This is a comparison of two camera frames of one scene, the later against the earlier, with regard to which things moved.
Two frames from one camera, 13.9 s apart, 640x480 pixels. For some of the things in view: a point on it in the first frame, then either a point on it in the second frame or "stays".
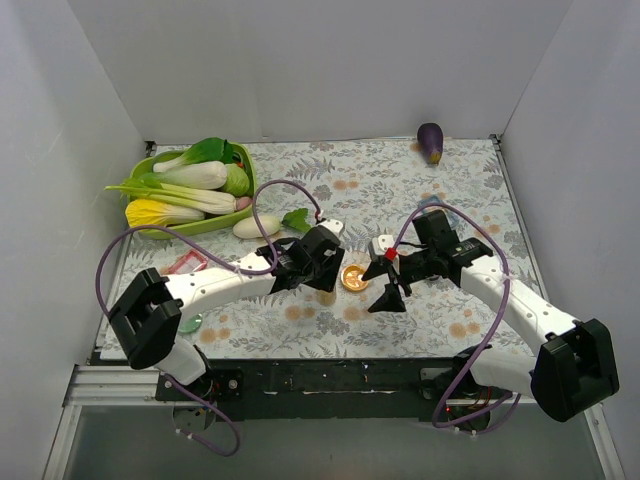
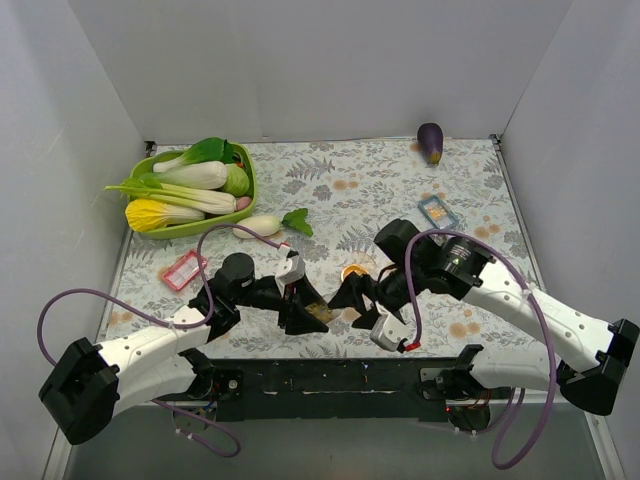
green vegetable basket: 144,165 stays
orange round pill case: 352,278 stays
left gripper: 329,262 -> 285,304
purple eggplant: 430,137 stays
